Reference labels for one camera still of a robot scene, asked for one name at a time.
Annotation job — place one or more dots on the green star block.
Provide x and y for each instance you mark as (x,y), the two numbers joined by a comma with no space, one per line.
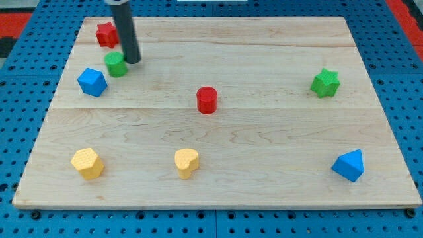
(325,83)

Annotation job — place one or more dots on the blue cube block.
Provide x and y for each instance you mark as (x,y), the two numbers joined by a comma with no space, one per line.
(92,82)

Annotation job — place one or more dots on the red star block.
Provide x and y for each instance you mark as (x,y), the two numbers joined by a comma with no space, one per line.
(106,35)

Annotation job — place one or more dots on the light wooden board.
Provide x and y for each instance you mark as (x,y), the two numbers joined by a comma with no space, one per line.
(270,144)

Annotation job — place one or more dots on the red cylinder block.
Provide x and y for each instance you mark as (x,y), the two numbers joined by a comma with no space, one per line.
(206,100)

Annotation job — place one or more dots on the yellow heart block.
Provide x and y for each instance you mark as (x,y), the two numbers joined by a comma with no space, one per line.
(186,161)

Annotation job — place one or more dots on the green cylinder block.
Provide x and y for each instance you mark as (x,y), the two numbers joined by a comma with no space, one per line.
(115,64)

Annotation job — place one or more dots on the yellow hexagon block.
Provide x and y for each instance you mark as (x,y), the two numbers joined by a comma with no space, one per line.
(88,163)

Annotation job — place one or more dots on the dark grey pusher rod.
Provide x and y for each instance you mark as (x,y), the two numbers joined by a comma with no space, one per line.
(122,16)

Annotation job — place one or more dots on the blue triangular prism block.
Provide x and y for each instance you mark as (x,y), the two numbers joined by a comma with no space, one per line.
(350,165)

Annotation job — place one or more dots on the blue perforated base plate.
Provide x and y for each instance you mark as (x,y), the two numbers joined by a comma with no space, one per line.
(32,70)

